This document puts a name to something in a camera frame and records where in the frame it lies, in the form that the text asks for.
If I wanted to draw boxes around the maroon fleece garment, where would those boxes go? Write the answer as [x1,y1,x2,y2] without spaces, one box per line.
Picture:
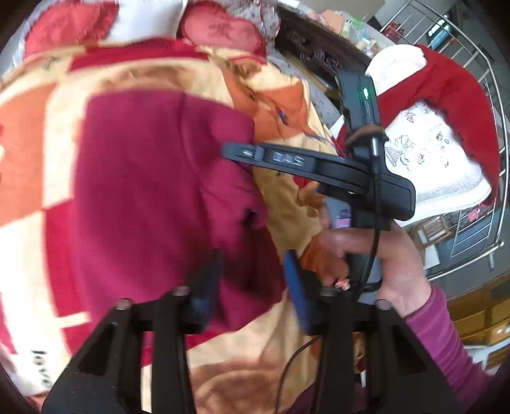
[72,90,284,330]

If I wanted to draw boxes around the right forearm purple sleeve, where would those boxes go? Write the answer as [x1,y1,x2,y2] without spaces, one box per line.
[405,285,492,411]

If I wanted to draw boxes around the right hand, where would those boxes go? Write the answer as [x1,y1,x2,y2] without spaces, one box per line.
[300,182,433,319]

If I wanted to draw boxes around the orange red patterned blanket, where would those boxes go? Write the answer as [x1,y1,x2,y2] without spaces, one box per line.
[1,38,334,413]

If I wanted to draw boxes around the red and white cloth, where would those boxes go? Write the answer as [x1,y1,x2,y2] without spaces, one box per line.
[338,43,501,228]

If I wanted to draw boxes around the dark carved wooden headboard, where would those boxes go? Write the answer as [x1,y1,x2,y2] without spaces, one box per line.
[275,5,371,99]

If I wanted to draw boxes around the floral bed sheet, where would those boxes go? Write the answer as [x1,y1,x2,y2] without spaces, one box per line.
[221,0,281,43]

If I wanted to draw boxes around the red heart pillow right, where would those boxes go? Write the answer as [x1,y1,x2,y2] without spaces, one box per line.
[177,1,266,58]

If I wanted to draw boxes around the red heart pillow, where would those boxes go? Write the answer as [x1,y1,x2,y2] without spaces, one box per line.
[23,1,119,58]
[177,1,266,58]

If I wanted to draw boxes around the metal drying rack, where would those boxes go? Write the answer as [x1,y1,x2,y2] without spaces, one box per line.
[380,1,509,280]

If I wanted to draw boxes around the white pillow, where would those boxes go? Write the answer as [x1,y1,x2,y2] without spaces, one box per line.
[106,0,187,42]

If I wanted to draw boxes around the red heart pillow left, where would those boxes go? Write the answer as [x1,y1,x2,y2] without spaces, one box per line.
[23,1,119,58]

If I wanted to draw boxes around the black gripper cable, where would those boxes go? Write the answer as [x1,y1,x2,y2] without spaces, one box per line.
[274,127,390,414]

